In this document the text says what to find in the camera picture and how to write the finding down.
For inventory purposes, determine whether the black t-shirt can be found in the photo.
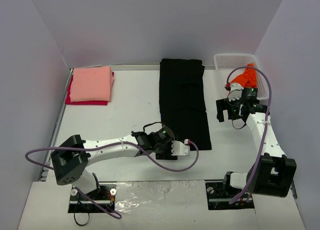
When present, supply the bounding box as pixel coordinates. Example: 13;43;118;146
159;58;212;151

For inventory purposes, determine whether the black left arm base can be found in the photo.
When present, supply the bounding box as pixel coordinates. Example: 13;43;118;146
67;182;117;214

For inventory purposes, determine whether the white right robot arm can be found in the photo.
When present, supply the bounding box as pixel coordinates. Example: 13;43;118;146
216;83;297;198

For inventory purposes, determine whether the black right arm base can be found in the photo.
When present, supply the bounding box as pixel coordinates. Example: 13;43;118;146
205;179;255;211

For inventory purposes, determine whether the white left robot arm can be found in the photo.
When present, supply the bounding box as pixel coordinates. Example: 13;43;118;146
50;126;189;199

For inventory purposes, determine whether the orange t-shirt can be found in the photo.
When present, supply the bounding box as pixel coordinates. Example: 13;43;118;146
231;67;258;88

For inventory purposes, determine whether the white plastic basket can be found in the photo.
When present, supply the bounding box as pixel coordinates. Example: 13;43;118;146
214;53;269;100

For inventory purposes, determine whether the folded pink t-shirt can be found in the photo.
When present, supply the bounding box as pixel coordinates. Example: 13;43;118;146
69;66;113;103

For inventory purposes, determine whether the folded red t-shirt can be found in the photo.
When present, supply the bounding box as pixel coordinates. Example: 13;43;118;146
64;69;116;106

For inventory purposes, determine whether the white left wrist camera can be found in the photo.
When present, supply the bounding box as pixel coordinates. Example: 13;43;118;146
171;139;190;157

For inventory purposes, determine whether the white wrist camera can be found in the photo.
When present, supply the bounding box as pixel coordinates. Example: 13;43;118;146
226;82;244;103
171;139;190;157

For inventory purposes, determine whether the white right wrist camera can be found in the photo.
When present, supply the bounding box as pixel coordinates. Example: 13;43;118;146
226;82;244;103

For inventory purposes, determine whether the thin black cable loop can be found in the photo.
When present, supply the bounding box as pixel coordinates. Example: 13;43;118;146
73;204;90;227

